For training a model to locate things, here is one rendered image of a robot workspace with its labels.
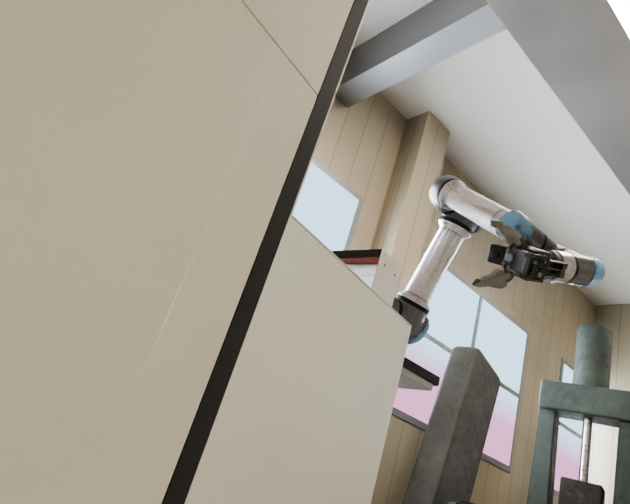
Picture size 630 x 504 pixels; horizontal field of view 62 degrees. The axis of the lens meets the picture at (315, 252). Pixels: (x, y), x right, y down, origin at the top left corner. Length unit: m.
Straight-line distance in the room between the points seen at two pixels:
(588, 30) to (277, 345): 2.02
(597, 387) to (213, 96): 4.88
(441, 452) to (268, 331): 3.04
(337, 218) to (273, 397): 3.06
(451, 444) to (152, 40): 3.52
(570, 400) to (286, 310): 4.47
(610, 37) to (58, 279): 2.38
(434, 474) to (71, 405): 3.41
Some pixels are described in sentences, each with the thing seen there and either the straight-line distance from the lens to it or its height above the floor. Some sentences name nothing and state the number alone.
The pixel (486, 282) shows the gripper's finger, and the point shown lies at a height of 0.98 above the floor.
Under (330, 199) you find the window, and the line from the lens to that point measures 3.80.
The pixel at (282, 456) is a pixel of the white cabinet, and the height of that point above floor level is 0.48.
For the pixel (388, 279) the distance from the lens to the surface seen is 1.18.
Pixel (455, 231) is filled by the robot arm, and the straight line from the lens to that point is 1.72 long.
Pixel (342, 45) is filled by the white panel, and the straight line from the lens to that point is 0.65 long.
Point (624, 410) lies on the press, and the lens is 5.12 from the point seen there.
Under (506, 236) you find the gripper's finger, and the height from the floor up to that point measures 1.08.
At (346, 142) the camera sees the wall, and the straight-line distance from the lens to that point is 4.09.
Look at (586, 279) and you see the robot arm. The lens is 1.41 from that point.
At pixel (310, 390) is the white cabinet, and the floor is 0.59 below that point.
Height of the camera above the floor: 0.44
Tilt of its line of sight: 24 degrees up
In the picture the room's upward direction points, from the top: 18 degrees clockwise
